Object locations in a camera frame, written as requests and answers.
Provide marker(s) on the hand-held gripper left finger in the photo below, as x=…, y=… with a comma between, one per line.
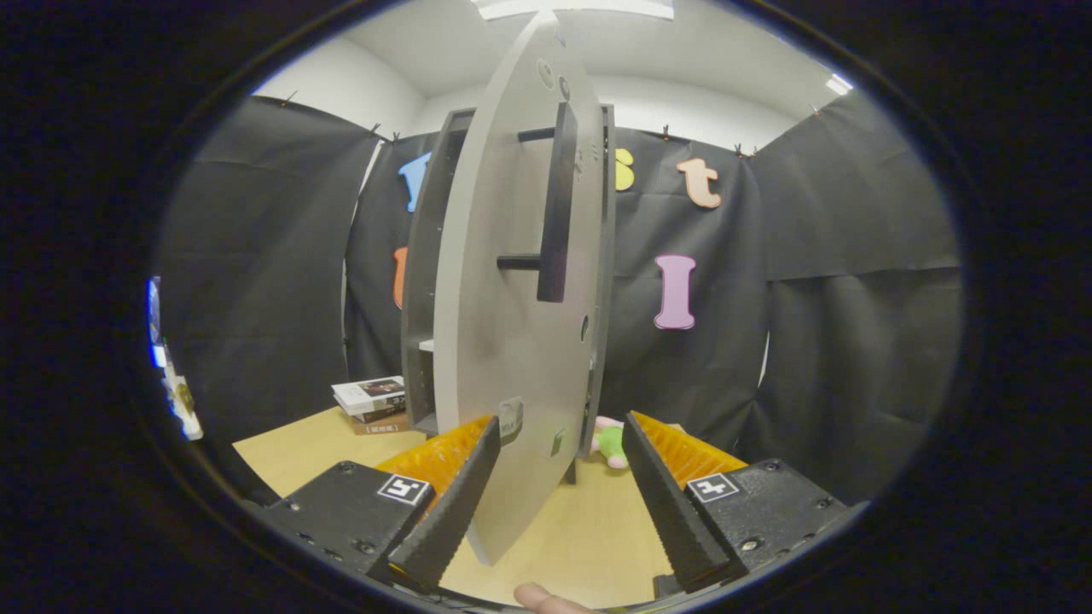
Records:
x=452, y=512

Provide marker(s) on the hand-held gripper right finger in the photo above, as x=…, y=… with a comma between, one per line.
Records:
x=674, y=512

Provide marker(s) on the grey shoe cabinet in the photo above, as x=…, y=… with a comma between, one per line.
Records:
x=422, y=298

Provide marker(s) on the pink and green plush toy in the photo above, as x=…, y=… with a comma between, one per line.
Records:
x=610, y=442

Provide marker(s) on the brown book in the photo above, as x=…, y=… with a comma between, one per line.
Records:
x=384, y=425

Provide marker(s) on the cluttered white desk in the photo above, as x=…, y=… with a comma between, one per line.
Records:
x=183, y=409

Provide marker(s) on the black backdrop cloth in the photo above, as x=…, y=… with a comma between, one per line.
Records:
x=256, y=281

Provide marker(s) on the small ceiling light panel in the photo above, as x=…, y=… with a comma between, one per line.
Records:
x=839, y=84

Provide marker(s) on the long ceiling light panel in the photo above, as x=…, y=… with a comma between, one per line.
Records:
x=597, y=8

